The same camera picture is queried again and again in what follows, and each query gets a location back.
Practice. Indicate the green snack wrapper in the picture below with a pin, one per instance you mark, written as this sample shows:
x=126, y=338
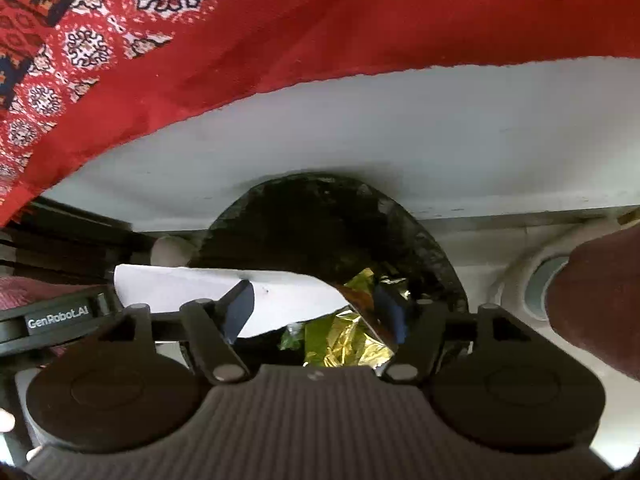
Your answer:
x=293, y=337

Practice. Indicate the red patterned tablecloth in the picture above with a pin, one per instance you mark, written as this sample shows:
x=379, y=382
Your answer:
x=79, y=77

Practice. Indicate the person's left hand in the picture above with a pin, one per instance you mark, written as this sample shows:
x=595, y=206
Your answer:
x=12, y=451

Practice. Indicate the grey white slipper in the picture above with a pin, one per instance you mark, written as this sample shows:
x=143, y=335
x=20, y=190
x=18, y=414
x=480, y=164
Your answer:
x=522, y=288

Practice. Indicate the gold foil wrapper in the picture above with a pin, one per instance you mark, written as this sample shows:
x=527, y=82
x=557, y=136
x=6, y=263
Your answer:
x=344, y=338

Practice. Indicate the pink striped trouser leg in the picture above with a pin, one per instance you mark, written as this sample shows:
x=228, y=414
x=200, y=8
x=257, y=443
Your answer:
x=593, y=303

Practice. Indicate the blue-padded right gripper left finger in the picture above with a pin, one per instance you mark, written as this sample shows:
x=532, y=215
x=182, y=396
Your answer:
x=212, y=327

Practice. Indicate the black trash bin bag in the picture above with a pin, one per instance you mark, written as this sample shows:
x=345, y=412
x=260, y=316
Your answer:
x=318, y=204

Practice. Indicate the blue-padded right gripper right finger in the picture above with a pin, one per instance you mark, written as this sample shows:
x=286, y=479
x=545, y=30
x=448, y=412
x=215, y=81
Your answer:
x=415, y=332

